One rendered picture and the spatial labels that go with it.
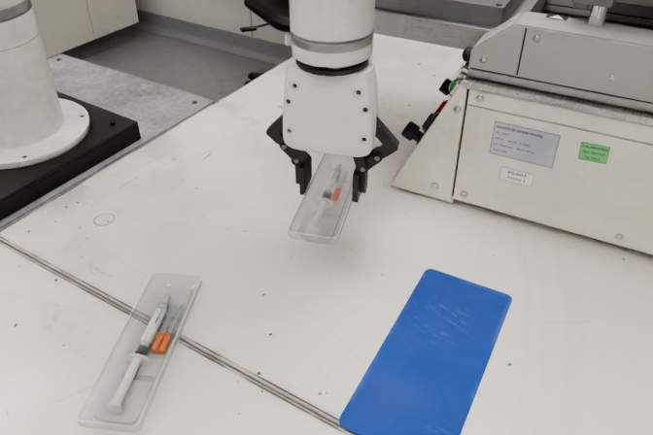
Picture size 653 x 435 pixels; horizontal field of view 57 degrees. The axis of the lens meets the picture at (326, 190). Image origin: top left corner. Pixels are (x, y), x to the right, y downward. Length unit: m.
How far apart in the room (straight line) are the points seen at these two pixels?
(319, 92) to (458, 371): 0.31
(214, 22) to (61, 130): 2.43
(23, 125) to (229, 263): 0.37
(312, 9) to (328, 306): 0.31
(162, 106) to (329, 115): 0.49
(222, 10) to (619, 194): 2.73
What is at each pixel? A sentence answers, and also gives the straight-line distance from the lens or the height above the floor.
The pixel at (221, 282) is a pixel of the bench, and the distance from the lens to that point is 0.69.
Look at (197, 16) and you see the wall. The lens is 3.40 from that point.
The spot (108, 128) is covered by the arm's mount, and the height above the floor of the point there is 0.78.
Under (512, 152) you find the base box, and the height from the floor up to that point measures 0.85.
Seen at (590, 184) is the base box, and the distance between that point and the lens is 0.75.
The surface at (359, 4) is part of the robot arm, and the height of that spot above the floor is 1.04.
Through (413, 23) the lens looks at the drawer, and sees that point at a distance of 0.78.
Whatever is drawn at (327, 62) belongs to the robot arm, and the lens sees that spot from 0.59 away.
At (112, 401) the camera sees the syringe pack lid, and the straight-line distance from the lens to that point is 0.58.
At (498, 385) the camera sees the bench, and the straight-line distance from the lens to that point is 0.61.
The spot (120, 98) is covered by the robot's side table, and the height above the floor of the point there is 0.75.
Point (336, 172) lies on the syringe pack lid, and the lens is 0.74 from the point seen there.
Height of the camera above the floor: 1.22
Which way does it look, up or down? 35 degrees down
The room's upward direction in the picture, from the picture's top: straight up
